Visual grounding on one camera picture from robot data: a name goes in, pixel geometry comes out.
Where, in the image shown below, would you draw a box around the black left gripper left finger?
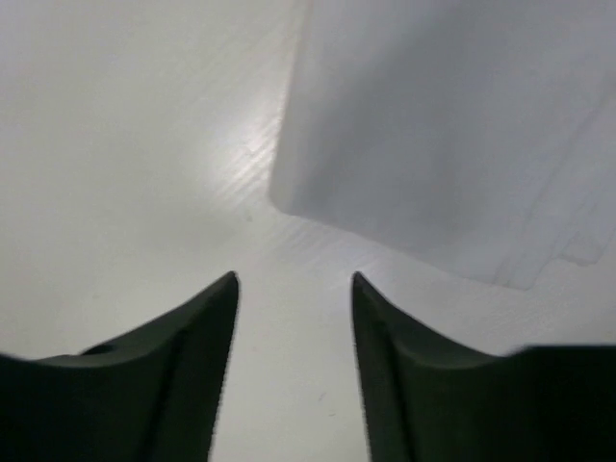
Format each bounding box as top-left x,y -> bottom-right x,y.
1,272 -> 239,461

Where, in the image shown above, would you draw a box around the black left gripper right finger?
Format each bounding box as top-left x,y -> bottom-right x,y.
351,273 -> 615,461

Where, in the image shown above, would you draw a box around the white skirt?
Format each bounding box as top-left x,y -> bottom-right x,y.
269,1 -> 615,290

